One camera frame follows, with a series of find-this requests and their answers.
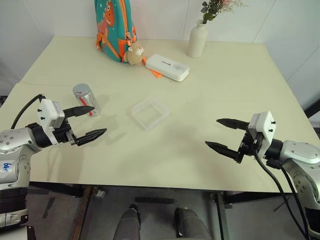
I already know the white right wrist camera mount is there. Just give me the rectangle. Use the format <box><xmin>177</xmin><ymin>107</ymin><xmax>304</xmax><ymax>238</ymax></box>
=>
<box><xmin>249</xmin><ymin>110</ymin><xmax>277</xmax><ymax>160</ymax></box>

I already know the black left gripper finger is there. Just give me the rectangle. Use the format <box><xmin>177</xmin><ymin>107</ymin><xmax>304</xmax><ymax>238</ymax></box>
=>
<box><xmin>63</xmin><ymin>105</ymin><xmax>96</xmax><ymax>119</ymax></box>
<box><xmin>74</xmin><ymin>127</ymin><xmax>108</xmax><ymax>147</ymax></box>

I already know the rusty table leg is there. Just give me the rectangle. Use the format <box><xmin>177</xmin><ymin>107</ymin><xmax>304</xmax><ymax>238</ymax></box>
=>
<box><xmin>74</xmin><ymin>186</ymin><xmax>99</xmax><ymax>240</ymax></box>

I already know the white rectangular case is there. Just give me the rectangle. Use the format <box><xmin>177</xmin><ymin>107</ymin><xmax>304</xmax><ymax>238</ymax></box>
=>
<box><xmin>145</xmin><ymin>53</ymin><xmax>191</xmax><ymax>83</ymax></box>

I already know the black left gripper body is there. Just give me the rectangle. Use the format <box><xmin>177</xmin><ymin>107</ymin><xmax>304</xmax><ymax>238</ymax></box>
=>
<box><xmin>51</xmin><ymin>117</ymin><xmax>77</xmax><ymax>146</ymax></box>

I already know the clear plastic container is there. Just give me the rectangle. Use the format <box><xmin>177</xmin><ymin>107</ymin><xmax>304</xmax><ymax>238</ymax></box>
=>
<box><xmin>129</xmin><ymin>96</ymin><xmax>172</xmax><ymax>132</ymax></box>

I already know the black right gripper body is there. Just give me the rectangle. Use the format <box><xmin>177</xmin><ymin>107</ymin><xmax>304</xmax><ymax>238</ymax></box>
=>
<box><xmin>237</xmin><ymin>122</ymin><xmax>263</xmax><ymax>164</ymax></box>

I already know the dark metal table leg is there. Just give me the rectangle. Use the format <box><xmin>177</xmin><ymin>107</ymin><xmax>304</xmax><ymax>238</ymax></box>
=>
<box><xmin>209</xmin><ymin>191</ymin><xmax>231</xmax><ymax>240</ymax></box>

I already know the beige plush hamster charm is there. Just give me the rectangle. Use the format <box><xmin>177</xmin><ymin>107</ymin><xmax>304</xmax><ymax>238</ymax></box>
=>
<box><xmin>123</xmin><ymin>42</ymin><xmax>146</xmax><ymax>66</ymax></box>

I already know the grey rounded shape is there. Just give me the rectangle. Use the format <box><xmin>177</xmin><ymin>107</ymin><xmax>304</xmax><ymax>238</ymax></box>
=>
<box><xmin>113</xmin><ymin>204</ymin><xmax>141</xmax><ymax>240</ymax></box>
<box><xmin>173</xmin><ymin>206</ymin><xmax>214</xmax><ymax>240</ymax></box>

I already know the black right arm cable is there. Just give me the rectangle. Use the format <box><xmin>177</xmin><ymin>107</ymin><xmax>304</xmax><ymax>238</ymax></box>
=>
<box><xmin>254</xmin><ymin>151</ymin><xmax>312</xmax><ymax>240</ymax></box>

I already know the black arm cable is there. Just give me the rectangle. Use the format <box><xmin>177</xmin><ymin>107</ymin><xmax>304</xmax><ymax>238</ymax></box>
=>
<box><xmin>9</xmin><ymin>94</ymin><xmax>47</xmax><ymax>130</ymax></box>
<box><xmin>254</xmin><ymin>151</ymin><xmax>312</xmax><ymax>240</ymax></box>

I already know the white ceramic vase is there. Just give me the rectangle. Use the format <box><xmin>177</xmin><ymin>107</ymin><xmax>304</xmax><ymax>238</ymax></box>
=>
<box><xmin>187</xmin><ymin>19</ymin><xmax>209</xmax><ymax>59</ymax></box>

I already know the pink artificial flower sprig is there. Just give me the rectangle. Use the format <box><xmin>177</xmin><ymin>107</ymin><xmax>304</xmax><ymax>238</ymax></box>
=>
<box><xmin>200</xmin><ymin>0</ymin><xmax>249</xmax><ymax>25</ymax></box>

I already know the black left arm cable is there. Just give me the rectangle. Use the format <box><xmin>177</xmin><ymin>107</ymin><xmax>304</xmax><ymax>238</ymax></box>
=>
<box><xmin>9</xmin><ymin>94</ymin><xmax>47</xmax><ymax>130</ymax></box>

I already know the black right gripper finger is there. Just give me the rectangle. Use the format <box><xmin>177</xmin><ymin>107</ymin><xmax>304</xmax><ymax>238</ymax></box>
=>
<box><xmin>215</xmin><ymin>118</ymin><xmax>251</xmax><ymax>131</ymax></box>
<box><xmin>204</xmin><ymin>140</ymin><xmax>244</xmax><ymax>164</ymax></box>

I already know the black frame bar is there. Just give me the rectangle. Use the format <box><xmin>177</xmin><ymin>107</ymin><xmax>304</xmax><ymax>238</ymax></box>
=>
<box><xmin>304</xmin><ymin>96</ymin><xmax>320</xmax><ymax>119</ymax></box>

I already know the teal dinosaur backpack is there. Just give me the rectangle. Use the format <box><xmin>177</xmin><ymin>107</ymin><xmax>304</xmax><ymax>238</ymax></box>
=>
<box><xmin>94</xmin><ymin>0</ymin><xmax>137</xmax><ymax>64</ymax></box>

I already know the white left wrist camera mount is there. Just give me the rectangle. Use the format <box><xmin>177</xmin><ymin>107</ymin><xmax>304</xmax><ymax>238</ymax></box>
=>
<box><xmin>37</xmin><ymin>98</ymin><xmax>66</xmax><ymax>131</ymax></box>

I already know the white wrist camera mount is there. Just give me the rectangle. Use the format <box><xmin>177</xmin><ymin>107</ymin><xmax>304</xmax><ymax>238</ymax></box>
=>
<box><xmin>37</xmin><ymin>98</ymin><xmax>66</xmax><ymax>131</ymax></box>
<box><xmin>249</xmin><ymin>110</ymin><xmax>277</xmax><ymax>160</ymax></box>

